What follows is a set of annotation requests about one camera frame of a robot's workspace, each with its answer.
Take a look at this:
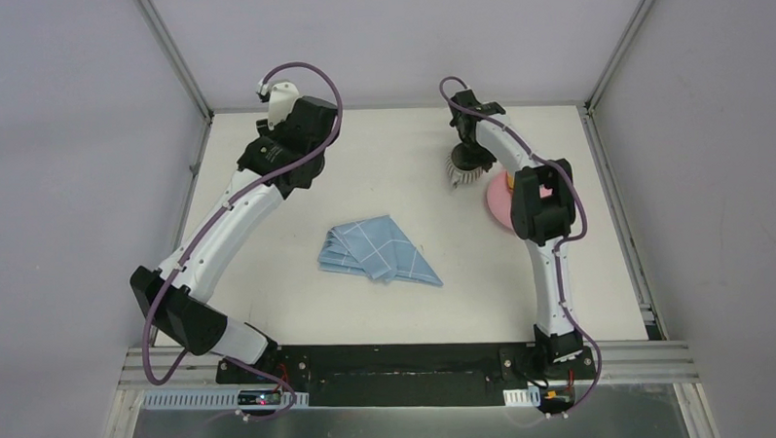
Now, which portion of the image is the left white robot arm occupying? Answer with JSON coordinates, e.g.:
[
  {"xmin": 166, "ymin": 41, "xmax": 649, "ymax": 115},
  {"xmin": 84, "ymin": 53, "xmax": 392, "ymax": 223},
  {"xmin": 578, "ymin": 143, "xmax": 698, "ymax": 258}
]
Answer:
[{"xmin": 129, "ymin": 96, "xmax": 339, "ymax": 384}]

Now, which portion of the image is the blue checked cloth napkin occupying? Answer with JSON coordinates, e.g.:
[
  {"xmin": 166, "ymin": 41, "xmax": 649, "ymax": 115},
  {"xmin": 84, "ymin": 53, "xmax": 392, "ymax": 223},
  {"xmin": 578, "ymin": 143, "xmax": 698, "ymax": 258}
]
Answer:
[{"xmin": 317, "ymin": 215, "xmax": 444, "ymax": 287}]

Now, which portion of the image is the aluminium frame rail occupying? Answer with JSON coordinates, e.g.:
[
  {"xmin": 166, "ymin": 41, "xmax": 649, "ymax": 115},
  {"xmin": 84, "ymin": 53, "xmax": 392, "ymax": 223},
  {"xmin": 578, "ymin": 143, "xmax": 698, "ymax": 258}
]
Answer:
[{"xmin": 104, "ymin": 340, "xmax": 720, "ymax": 438}]

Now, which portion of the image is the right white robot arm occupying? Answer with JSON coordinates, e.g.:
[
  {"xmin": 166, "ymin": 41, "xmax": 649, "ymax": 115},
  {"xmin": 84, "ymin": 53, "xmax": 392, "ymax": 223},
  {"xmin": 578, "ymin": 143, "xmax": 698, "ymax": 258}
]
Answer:
[{"xmin": 445, "ymin": 90, "xmax": 584, "ymax": 379}]

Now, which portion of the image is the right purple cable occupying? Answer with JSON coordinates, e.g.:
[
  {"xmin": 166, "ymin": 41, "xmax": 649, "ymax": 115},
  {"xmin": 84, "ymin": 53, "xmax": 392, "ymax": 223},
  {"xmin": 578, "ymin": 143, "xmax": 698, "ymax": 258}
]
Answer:
[{"xmin": 437, "ymin": 71, "xmax": 605, "ymax": 423}]

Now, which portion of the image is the pink plate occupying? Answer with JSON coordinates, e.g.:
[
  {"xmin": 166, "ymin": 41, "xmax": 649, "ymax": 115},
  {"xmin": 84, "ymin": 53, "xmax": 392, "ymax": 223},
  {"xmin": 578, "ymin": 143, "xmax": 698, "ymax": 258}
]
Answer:
[{"xmin": 484, "ymin": 166, "xmax": 554, "ymax": 235}]

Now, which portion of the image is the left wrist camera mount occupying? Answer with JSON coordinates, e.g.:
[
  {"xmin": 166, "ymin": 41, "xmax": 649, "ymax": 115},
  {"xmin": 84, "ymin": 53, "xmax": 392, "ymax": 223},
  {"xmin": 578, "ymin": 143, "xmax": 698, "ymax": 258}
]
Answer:
[{"xmin": 256, "ymin": 80, "xmax": 301, "ymax": 129}]

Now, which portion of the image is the gold table knife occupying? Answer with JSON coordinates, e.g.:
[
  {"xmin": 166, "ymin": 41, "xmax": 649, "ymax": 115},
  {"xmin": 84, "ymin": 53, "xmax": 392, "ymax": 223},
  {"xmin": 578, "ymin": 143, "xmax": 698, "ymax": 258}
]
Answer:
[{"xmin": 505, "ymin": 173, "xmax": 514, "ymax": 193}]

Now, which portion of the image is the grey ribbed mug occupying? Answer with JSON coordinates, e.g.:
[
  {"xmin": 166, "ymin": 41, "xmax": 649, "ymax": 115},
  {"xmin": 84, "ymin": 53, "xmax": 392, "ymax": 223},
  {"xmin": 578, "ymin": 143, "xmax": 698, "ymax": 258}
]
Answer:
[{"xmin": 446, "ymin": 152, "xmax": 493, "ymax": 190}]

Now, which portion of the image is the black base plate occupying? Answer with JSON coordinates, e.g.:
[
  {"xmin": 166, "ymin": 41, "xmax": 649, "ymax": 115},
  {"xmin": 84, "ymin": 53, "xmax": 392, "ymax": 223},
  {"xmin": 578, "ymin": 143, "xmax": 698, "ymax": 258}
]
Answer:
[{"xmin": 215, "ymin": 342, "xmax": 595, "ymax": 408}]

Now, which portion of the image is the purple cable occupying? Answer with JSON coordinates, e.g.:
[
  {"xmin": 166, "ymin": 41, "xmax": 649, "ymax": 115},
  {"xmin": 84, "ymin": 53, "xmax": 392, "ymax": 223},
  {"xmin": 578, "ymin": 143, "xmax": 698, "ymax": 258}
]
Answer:
[
  {"xmin": 437, "ymin": 71, "xmax": 605, "ymax": 423},
  {"xmin": 131, "ymin": 60, "xmax": 356, "ymax": 426}
]

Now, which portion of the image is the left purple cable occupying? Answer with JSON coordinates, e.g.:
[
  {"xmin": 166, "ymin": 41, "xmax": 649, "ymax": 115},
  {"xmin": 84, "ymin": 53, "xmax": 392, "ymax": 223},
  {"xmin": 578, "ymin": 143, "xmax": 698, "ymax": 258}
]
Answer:
[{"xmin": 131, "ymin": 60, "xmax": 356, "ymax": 426}]

